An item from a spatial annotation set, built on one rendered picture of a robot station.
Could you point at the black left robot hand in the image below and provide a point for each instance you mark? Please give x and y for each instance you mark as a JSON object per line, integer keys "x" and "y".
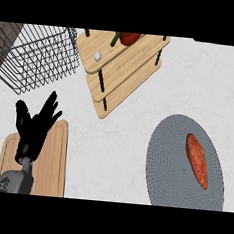
{"x": 34, "y": 132}

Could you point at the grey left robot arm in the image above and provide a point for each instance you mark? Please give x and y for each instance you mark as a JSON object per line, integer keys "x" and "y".
{"x": 14, "y": 180}

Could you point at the wooden tiered shelf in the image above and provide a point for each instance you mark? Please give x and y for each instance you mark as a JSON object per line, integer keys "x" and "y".
{"x": 123, "y": 72}

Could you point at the red bell pepper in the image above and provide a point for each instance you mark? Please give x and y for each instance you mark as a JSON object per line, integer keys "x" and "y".
{"x": 128, "y": 38}

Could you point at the round grey placemat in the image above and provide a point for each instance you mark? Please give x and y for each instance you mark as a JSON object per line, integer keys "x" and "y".
{"x": 171, "y": 167}

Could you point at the wooden cutting board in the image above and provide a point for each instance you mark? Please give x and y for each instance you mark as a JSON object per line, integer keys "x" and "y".
{"x": 53, "y": 160}

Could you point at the white ball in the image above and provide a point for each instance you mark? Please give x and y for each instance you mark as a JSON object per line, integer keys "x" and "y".
{"x": 98, "y": 55}

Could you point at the orange sweet potato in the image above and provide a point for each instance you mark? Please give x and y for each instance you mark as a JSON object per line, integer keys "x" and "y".
{"x": 197, "y": 160}

